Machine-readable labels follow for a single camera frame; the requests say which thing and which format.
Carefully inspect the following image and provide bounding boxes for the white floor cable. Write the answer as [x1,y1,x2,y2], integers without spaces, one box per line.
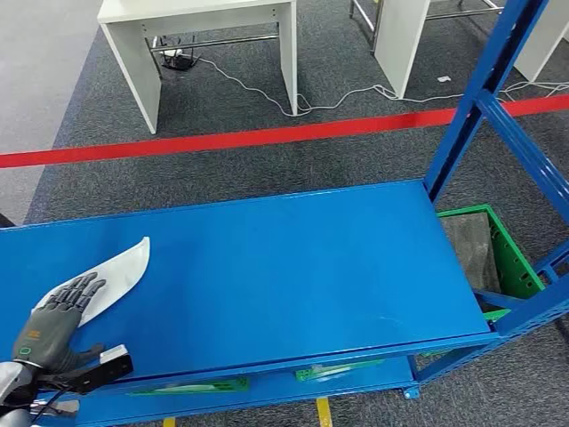
[197,57,463,117]
[497,79,569,102]

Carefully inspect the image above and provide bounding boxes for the black electronic device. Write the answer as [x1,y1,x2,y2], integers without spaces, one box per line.
[160,48,199,72]

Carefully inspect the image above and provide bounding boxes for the yellow floor tape outline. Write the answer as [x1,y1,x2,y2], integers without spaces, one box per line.
[162,398,334,427]

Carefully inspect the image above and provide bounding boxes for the red barrier belt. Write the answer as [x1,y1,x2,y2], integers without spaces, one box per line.
[0,93,569,170]

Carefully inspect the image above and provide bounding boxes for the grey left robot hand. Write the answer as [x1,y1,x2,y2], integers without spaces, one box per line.
[11,271,107,374]

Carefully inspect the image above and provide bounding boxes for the white curved panel part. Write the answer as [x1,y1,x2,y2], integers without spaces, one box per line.
[33,236,151,329]

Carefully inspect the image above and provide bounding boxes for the green plastic crate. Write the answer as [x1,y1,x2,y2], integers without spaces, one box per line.
[438,204,546,324]
[295,359,385,383]
[129,376,251,397]

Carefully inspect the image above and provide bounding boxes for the white desk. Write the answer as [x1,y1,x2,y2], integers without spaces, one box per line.
[348,0,569,101]
[97,0,298,135]

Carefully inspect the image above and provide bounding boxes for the blue metal shelf rack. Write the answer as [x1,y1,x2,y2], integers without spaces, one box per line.
[0,0,569,427]

